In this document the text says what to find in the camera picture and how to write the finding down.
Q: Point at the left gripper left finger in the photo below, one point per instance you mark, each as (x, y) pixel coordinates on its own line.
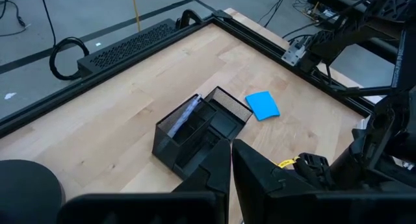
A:
(217, 172)

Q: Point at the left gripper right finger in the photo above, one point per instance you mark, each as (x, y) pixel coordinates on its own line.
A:
(253, 178)

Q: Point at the lavender pen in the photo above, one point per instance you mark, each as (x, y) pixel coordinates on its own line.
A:
(185, 115)

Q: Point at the blue curved plastic piece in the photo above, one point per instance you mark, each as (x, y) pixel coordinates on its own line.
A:
(262, 105)

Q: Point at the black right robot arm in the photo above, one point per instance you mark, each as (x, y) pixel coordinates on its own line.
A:
(390, 136)

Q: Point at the black mesh desk organizer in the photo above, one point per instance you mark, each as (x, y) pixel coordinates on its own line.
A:
(224, 123)

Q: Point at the black perforated computer case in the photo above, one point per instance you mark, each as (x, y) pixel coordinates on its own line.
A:
(130, 47)

